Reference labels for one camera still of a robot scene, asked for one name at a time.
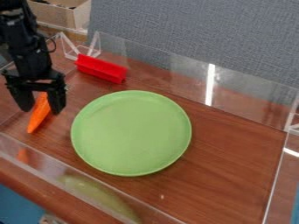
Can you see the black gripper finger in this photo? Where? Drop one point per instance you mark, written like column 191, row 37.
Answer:
column 23, row 97
column 56, row 100

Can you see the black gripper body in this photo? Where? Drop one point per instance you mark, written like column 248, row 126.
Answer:
column 33, row 74

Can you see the orange toy carrot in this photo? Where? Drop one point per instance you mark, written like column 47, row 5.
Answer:
column 41, row 109

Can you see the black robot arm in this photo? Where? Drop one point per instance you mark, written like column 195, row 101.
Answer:
column 19, row 27

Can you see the red plastic block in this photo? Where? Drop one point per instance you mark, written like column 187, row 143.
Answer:
column 101, row 69

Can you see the green round plate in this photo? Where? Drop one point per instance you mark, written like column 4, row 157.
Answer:
column 131, row 133

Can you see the cardboard box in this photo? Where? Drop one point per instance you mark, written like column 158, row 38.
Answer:
column 65, row 13

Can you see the clear acrylic enclosure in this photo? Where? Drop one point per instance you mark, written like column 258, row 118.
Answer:
column 236, row 177

